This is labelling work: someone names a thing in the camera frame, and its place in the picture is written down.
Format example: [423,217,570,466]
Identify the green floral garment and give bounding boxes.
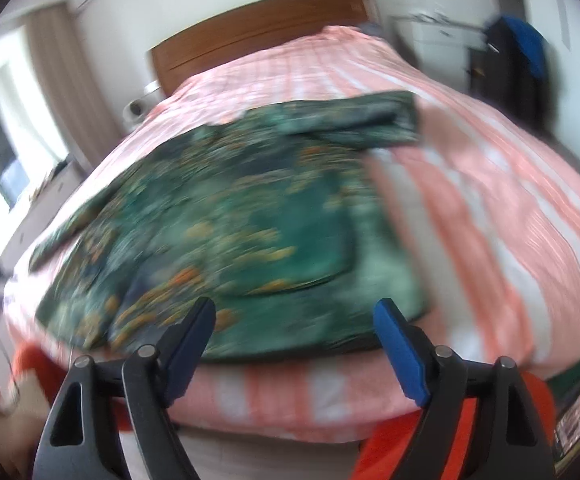
[30,91,428,363]

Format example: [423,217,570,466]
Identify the dark clothes with blue jacket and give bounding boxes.
[469,14,552,139]

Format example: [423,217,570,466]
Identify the pink striped bed sheet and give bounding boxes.
[1,24,580,444]

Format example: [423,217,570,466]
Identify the beige curtain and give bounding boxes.
[24,3,123,174]

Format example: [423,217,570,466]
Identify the window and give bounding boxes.
[0,28,69,208]

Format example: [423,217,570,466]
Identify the white round bedside device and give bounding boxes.
[122,80,163,133]

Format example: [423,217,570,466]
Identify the white drawer cabinet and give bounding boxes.
[390,14,483,93]

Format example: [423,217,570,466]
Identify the brown wooden headboard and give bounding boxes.
[150,0,380,96]

